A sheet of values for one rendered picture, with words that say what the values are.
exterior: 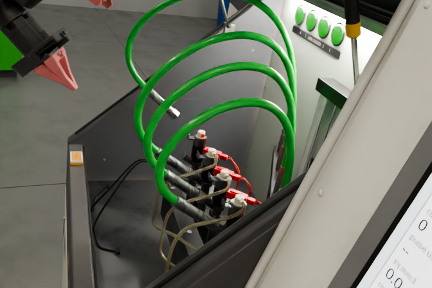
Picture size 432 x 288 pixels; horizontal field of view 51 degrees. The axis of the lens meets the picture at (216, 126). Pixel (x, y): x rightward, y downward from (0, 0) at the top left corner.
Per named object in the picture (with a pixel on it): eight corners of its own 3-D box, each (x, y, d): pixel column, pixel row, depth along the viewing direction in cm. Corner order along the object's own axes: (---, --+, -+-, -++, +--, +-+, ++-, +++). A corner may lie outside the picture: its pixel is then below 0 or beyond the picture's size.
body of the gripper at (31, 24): (60, 42, 76) (29, 6, 73) (17, 76, 78) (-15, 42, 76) (71, 33, 82) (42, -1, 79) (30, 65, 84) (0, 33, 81)
